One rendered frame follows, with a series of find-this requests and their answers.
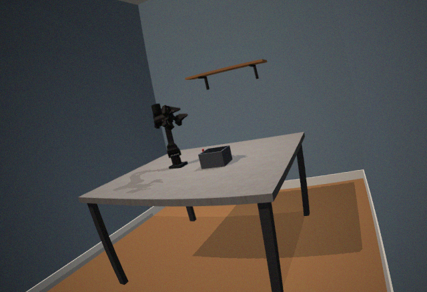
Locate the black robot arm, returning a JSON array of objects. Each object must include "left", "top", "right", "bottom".
[{"left": 151, "top": 103, "right": 183, "bottom": 166}]

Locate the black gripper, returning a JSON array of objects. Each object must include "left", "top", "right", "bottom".
[{"left": 160, "top": 105, "right": 187, "bottom": 126}]

